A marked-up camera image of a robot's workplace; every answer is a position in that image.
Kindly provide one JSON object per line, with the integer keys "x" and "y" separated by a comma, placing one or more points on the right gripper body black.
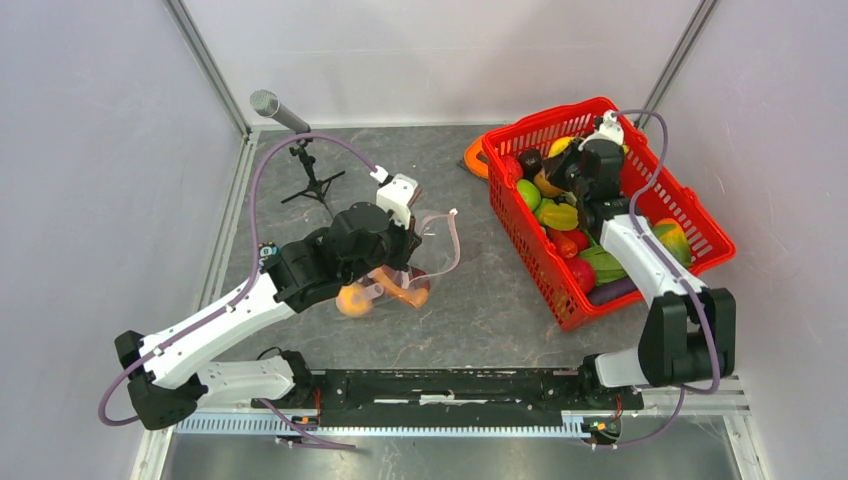
{"x": 565, "y": 174}

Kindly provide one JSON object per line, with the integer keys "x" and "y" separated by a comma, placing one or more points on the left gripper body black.
{"x": 393, "y": 252}

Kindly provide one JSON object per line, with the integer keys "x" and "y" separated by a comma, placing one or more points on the clear zip top bag pink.
{"x": 439, "y": 254}

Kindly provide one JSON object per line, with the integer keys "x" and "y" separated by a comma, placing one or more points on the orange fruit with leaf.
{"x": 354, "y": 300}

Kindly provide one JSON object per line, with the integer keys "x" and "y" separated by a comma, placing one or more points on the dark red grape bunch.
{"x": 419, "y": 279}

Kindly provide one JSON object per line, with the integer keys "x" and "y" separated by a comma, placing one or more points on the papaya slice orange brown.
{"x": 415, "y": 297}

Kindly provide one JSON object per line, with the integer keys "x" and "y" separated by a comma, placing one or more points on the yellow banana bunch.
{"x": 559, "y": 145}

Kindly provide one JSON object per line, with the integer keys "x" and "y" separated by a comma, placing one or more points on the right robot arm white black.
{"x": 690, "y": 331}

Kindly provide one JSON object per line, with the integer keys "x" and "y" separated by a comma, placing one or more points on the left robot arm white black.
{"x": 163, "y": 370}

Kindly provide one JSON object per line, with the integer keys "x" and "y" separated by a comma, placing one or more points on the yellow star fruit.
{"x": 562, "y": 217}

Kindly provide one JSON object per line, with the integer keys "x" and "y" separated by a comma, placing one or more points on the dark mangosteen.
{"x": 530, "y": 161}

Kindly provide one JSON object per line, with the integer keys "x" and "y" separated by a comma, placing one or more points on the green apple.
{"x": 529, "y": 193}

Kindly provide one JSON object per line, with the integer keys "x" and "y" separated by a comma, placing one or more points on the black tripod stand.
{"x": 316, "y": 189}

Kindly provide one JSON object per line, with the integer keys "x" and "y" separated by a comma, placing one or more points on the red strawberry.
{"x": 513, "y": 169}

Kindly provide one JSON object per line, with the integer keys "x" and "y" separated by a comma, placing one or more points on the red tomato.
{"x": 579, "y": 238}

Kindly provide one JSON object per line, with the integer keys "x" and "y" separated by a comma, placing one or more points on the red plastic basket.
{"x": 710, "y": 245}

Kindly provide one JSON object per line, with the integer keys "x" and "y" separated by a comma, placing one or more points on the orange carrot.
{"x": 563, "y": 246}

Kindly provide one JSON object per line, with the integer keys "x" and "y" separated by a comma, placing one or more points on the small blue robot toy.
{"x": 266, "y": 250}

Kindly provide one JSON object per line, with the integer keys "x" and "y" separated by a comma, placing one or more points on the red apple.
{"x": 583, "y": 273}

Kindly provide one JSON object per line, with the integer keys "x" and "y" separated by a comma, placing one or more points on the green leafy vegetable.
{"x": 606, "y": 267}

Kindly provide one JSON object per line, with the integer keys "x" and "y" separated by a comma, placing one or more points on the mango orange green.
{"x": 671, "y": 235}

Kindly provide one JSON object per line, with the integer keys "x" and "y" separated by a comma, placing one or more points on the purple eggplant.
{"x": 603, "y": 294}

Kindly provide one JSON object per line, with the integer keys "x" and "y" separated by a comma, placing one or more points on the grey microphone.
{"x": 268, "y": 105}

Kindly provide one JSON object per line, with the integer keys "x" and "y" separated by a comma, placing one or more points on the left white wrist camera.
{"x": 396, "y": 195}

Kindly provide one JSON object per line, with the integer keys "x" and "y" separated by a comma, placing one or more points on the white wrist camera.
{"x": 396, "y": 195}
{"x": 607, "y": 128}

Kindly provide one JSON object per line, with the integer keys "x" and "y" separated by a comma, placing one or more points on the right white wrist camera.
{"x": 607, "y": 128}

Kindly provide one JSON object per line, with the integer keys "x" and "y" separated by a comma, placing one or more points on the orange plastic handle piece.
{"x": 475, "y": 160}

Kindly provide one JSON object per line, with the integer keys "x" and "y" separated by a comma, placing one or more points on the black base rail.
{"x": 492, "y": 397}

